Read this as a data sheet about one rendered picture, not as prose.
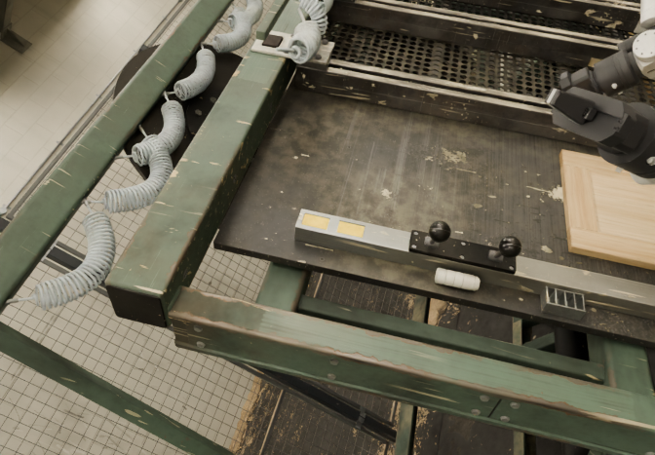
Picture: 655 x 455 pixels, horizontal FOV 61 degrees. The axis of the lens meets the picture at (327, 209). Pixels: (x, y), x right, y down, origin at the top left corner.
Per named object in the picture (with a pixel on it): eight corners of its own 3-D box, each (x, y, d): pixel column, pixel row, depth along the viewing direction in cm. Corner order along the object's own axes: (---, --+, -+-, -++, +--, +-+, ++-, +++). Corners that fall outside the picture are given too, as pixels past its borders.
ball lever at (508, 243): (502, 269, 105) (522, 258, 92) (481, 265, 106) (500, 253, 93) (505, 249, 106) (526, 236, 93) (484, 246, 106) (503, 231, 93)
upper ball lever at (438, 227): (439, 255, 106) (450, 243, 93) (418, 251, 107) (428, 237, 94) (442, 236, 107) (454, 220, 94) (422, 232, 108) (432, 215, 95)
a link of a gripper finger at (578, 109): (558, 84, 70) (592, 101, 72) (545, 107, 71) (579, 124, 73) (565, 86, 68) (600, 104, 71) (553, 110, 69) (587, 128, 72)
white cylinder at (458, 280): (433, 285, 105) (476, 295, 104) (437, 276, 103) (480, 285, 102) (435, 273, 107) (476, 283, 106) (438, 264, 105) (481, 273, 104)
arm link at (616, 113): (598, 163, 68) (661, 192, 73) (641, 90, 66) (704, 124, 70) (536, 134, 79) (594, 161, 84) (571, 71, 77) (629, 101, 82)
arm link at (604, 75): (579, 102, 145) (628, 81, 138) (582, 125, 138) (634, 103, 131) (556, 67, 139) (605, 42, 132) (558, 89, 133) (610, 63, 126)
